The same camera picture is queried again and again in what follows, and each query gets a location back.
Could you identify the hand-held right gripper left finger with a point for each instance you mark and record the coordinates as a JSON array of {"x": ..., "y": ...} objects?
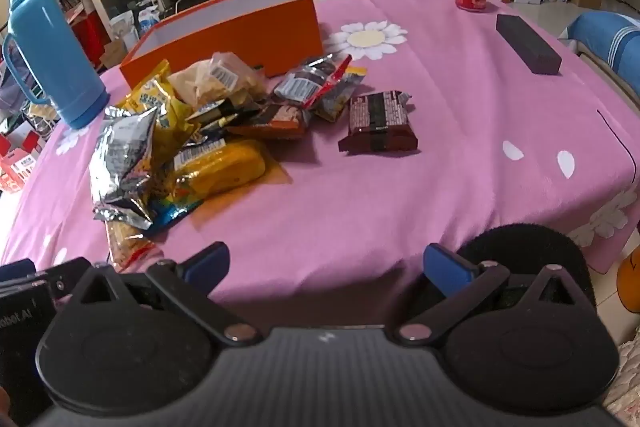
[{"x": 206, "y": 261}]

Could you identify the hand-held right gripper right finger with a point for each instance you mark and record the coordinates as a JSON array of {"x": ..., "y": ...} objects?
[{"x": 446, "y": 266}]

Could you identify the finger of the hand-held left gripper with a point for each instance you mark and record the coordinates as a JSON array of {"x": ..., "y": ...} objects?
[{"x": 67, "y": 276}]

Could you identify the golden yellow cake packet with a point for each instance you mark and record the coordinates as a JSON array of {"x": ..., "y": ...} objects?
[{"x": 222, "y": 168}]

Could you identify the dark brown chocolate packet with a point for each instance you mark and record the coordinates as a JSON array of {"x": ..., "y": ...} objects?
[{"x": 378, "y": 123}]

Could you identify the orange cardboard box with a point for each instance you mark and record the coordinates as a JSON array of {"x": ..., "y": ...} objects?
[{"x": 235, "y": 27}]

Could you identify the pink floral tablecloth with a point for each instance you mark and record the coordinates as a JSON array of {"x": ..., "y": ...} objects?
[{"x": 400, "y": 187}]

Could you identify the red white box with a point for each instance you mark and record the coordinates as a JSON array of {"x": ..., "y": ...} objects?
[{"x": 17, "y": 164}]

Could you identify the orange round object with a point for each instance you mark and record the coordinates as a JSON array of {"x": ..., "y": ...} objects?
[{"x": 631, "y": 287}]

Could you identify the blue thermos flask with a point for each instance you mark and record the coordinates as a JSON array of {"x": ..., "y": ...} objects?
[{"x": 47, "y": 57}]

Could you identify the black rectangular block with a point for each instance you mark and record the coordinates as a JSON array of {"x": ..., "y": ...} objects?
[{"x": 527, "y": 43}]

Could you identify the white glass door cabinet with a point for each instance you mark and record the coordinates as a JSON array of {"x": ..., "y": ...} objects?
[{"x": 127, "y": 7}]

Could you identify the blue striped cushion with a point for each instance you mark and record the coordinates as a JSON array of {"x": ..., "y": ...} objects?
[{"x": 607, "y": 42}]

